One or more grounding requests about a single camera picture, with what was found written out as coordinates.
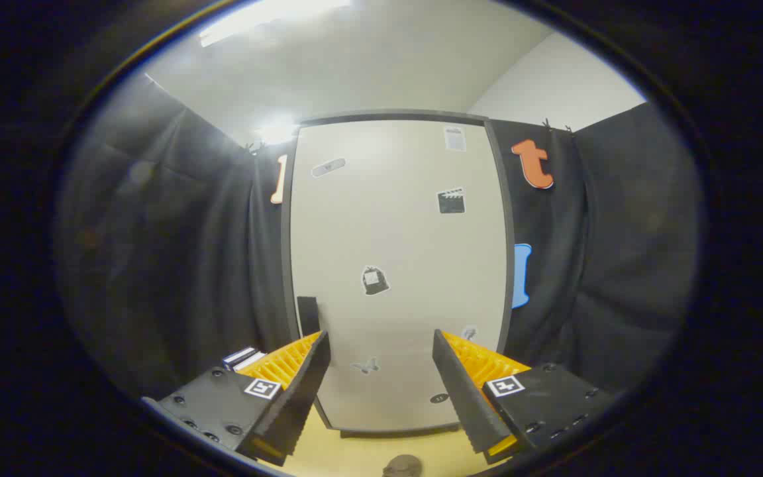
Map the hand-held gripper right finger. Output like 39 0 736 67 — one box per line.
431 328 613 466

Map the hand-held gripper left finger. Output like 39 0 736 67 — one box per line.
143 330 331 466

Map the brown plush shoe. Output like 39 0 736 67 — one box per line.
381 454 424 477

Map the white shoe cabinet door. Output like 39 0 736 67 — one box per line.
289 119 508 431

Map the grey shoe cabinet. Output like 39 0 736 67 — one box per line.
280 109 517 438

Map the black backdrop cloth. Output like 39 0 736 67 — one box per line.
57 73 700 398

